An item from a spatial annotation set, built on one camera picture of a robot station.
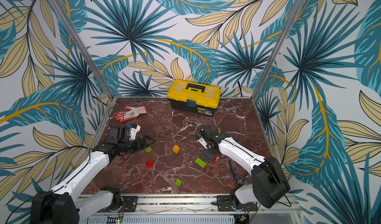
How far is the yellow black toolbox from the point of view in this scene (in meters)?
0.99

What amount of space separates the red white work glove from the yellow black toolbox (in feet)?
0.77

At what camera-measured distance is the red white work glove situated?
1080 mm
